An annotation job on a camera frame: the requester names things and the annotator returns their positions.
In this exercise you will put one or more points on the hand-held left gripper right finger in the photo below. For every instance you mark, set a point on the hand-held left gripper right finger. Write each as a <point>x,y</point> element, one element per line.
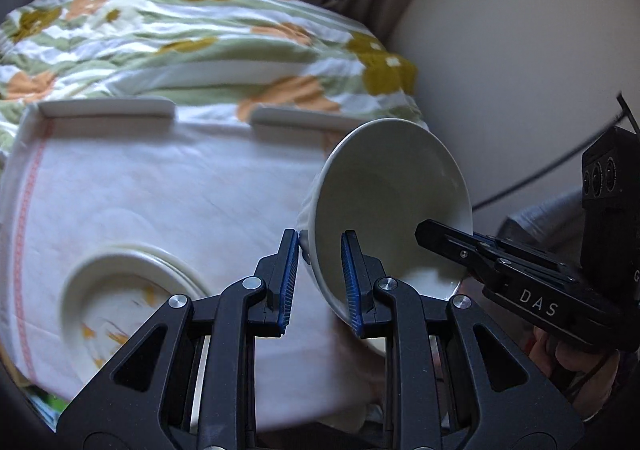
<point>350,280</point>

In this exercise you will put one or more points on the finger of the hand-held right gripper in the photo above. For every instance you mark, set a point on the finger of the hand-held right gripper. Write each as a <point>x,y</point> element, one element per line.
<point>520,252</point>
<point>440,237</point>

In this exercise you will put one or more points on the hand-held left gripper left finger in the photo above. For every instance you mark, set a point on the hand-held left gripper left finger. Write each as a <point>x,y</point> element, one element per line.
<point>287,280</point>

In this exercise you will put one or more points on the small white bowl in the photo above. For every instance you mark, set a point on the small white bowl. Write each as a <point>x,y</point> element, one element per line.
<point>380,190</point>

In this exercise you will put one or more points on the white tray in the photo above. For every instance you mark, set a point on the white tray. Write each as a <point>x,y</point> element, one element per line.
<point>100,107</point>

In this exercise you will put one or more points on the person's right hand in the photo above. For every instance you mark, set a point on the person's right hand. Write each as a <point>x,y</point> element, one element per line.
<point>570,365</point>

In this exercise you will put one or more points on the grey cloth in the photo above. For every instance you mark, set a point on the grey cloth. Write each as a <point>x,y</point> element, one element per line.
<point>545,215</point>

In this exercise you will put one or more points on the small white cartoon plate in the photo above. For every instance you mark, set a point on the small white cartoon plate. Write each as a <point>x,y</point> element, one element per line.
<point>115,300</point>

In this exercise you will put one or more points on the green blue printed item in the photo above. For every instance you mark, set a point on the green blue printed item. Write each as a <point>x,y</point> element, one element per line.
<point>47,410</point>

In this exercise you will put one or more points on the floral blanket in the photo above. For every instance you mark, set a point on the floral blanket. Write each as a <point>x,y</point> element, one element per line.
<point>175,29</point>

